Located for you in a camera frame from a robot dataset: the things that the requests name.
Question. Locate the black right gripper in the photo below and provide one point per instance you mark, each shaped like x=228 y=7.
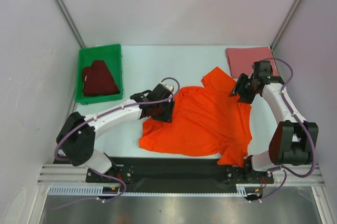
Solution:
x=241 y=88

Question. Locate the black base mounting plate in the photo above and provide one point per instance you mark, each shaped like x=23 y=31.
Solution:
x=180 y=187

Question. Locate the orange t-shirt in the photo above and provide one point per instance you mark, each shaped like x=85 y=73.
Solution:
x=205 y=121

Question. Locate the aluminium frame rail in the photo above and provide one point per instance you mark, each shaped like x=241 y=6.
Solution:
x=67 y=174

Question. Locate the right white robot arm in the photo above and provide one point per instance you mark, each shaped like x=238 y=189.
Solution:
x=292 y=147

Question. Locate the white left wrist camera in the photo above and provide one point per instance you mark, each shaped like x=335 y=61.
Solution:
x=169 y=87

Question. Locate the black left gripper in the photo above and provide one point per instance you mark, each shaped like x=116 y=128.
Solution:
x=167 y=116

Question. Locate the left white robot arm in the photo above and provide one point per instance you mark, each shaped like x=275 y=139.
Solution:
x=76 y=140

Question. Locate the green plastic bin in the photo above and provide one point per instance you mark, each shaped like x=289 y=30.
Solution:
x=112 y=56

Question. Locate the dark red t-shirt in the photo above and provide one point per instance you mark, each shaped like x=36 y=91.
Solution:
x=98 y=80

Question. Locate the folded pink t-shirt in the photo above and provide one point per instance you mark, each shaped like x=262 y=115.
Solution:
x=240 y=60

